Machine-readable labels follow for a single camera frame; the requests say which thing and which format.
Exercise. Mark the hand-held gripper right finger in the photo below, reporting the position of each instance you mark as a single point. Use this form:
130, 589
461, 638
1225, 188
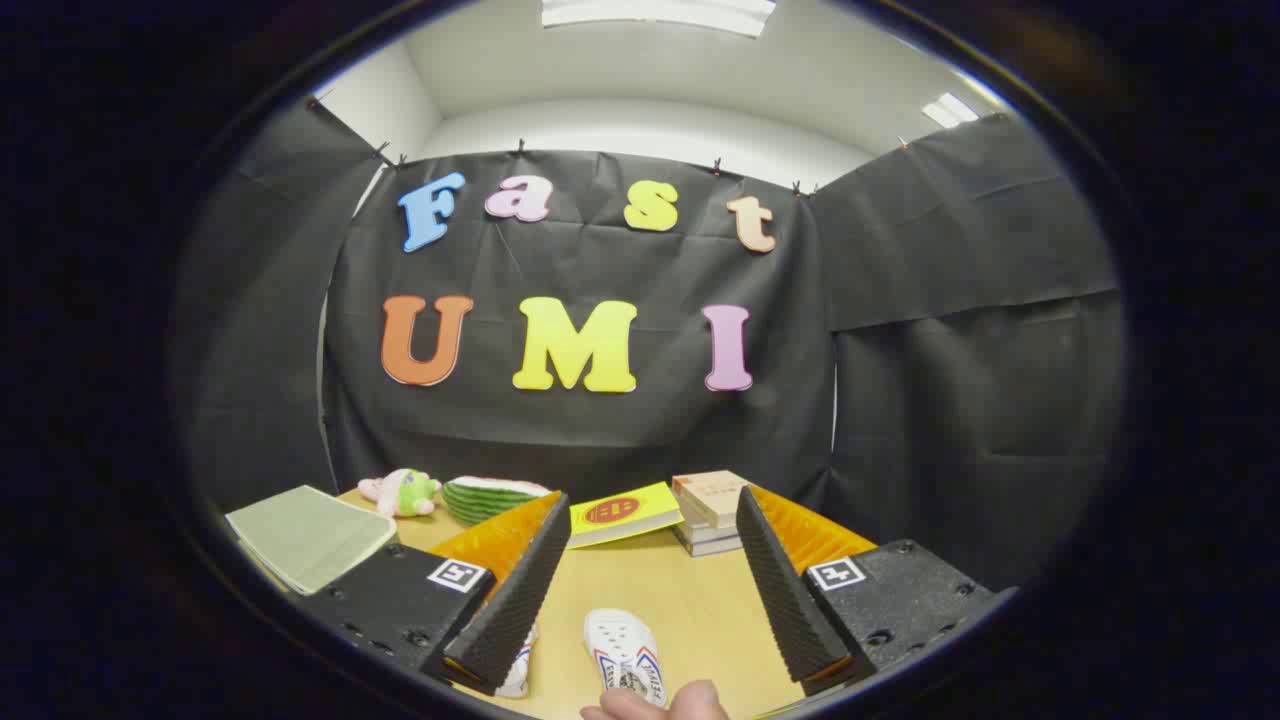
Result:
785, 600

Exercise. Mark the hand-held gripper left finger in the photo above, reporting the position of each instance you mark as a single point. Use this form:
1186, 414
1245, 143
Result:
515, 600

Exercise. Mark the white canvas shoe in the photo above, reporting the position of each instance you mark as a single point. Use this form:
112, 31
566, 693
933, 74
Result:
622, 645
518, 675

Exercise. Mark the cream fabric storage box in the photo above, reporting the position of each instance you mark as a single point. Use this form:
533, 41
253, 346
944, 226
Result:
305, 535

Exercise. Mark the grey paperback book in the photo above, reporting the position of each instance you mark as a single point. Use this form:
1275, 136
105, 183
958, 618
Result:
710, 548

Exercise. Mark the watermelon slice plush toy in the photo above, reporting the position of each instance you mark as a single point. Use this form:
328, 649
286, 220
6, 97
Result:
490, 498

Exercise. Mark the white paperback book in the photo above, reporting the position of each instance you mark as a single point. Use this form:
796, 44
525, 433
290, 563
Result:
700, 532

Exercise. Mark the tan cover book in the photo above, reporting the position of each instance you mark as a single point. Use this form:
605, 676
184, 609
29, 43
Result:
712, 495

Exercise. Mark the yellow book with red label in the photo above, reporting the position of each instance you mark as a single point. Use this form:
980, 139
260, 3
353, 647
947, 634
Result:
620, 513

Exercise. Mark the pink and green plush toy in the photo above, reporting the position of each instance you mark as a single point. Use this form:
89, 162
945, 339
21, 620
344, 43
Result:
402, 492

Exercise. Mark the small ceiling light panel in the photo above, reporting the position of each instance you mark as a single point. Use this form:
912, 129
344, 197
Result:
950, 110

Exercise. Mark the long ceiling light panel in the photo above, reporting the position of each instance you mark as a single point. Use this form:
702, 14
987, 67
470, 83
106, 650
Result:
660, 12

